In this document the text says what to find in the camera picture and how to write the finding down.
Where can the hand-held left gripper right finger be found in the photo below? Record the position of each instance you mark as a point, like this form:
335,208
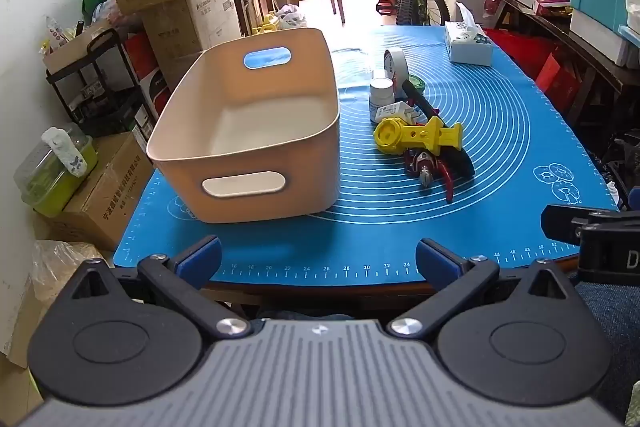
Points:
437,259

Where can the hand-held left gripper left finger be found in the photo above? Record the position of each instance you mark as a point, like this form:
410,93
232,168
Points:
200,257

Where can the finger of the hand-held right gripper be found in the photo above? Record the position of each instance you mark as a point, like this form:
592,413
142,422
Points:
562,222

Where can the red action figure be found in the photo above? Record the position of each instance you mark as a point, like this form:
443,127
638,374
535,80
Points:
440,169

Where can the black remote control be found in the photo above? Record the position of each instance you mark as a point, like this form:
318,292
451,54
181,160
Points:
462,162

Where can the yellow plastic tool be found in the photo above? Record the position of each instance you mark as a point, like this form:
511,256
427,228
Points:
425,134

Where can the beige plastic storage bin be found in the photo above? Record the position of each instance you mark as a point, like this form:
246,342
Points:
310,167

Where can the white wall charger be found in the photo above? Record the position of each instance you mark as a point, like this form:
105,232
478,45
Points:
392,112

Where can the white pill bottle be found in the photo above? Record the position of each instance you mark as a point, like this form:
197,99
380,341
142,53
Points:
381,99

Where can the blue silicone baking mat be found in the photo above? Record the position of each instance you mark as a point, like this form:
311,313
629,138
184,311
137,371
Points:
500,217

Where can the person's denim leg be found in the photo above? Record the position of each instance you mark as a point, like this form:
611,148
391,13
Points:
615,322

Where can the brown taped cardboard box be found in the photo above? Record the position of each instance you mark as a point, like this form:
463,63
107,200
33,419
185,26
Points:
110,192

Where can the clear bag of sawdust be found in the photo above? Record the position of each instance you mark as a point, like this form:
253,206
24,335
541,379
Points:
60,267

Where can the red paper bag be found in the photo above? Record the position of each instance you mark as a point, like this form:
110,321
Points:
555,79

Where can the green plastic container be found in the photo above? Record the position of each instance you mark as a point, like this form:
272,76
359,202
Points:
50,187

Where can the dark wooden side table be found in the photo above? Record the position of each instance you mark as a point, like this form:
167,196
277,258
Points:
590,57

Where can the white fluffy mitt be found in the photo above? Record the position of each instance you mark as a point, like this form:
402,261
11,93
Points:
67,152

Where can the small green jar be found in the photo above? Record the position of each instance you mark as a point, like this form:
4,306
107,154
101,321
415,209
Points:
417,86

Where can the red white appliance box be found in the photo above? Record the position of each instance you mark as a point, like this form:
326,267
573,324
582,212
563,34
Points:
145,77

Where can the white tissue box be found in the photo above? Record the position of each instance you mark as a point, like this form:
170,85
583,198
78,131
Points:
470,52

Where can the white tape roll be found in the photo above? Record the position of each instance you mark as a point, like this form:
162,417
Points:
395,67

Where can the black metal cart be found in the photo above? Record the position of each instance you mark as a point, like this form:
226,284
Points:
107,39

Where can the yellow plastic jug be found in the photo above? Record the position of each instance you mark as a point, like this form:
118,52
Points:
265,26

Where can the large printed cardboard box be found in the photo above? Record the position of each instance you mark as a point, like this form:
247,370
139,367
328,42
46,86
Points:
200,17

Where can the white plastic bag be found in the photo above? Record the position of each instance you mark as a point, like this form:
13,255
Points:
290,17

